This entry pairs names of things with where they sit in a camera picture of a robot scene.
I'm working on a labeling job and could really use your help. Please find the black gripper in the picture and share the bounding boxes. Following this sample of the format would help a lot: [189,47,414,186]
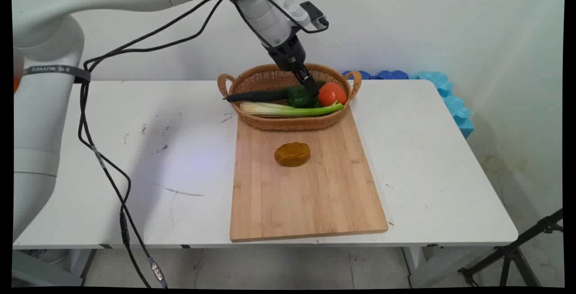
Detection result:
[265,35,321,99]

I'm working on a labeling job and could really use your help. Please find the green bell pepper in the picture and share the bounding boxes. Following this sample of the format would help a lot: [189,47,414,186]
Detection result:
[287,85,320,109]

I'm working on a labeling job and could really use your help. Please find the red tomato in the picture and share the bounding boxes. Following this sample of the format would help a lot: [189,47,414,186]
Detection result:
[318,82,348,107]

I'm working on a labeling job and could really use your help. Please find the green celery stalk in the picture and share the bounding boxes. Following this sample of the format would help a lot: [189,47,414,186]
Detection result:
[239,100,345,118]

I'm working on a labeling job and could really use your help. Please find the woven wicker basket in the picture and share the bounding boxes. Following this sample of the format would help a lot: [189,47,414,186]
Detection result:
[217,63,363,131]

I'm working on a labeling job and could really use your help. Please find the dark blue foam piece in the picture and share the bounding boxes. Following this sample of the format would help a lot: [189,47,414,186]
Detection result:
[341,70,372,81]
[376,70,409,81]

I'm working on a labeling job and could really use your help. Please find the long dark eggplant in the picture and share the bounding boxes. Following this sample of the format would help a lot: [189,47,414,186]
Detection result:
[224,86,291,104]

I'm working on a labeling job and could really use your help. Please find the brown potato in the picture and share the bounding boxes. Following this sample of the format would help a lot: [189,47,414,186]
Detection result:
[274,142,311,167]

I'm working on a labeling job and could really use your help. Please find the wooden cutting board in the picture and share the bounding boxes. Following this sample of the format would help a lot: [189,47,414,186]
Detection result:
[229,105,389,243]

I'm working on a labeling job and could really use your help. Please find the cyan foam strip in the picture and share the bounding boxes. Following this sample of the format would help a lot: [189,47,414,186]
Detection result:
[409,71,476,140]

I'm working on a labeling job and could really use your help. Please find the white table leg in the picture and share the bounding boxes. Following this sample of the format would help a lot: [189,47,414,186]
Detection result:
[402,245,441,288]

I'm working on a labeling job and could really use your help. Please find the black tripod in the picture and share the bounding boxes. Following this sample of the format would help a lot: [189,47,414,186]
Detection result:
[457,208,565,288]

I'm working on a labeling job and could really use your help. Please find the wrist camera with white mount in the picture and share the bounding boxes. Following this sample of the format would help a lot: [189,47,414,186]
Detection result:
[283,0,330,32]

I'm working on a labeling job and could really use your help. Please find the black cable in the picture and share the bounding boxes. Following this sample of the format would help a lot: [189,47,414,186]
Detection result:
[78,0,225,288]
[79,0,330,288]

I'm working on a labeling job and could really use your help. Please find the grey velcro cable strap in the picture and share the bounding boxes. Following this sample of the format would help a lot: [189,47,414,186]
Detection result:
[22,64,92,83]

